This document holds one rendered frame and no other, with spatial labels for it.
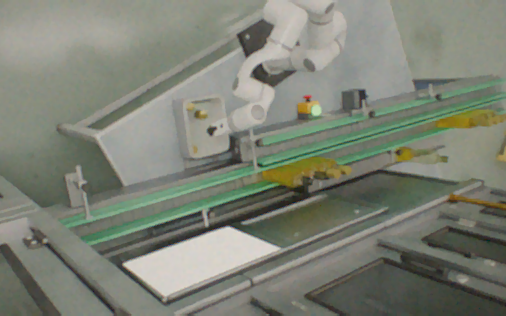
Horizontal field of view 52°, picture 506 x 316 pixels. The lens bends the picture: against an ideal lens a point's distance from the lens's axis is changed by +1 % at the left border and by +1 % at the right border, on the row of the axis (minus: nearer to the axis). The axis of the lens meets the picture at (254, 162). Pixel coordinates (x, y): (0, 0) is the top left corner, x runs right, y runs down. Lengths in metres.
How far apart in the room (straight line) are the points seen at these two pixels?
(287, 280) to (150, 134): 0.78
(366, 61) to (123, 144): 1.28
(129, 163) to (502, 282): 1.25
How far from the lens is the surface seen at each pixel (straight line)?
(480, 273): 1.53
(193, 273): 1.54
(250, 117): 1.61
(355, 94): 2.43
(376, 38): 2.65
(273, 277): 1.51
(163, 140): 1.96
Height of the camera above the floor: 2.51
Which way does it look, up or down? 54 degrees down
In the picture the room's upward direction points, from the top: 102 degrees clockwise
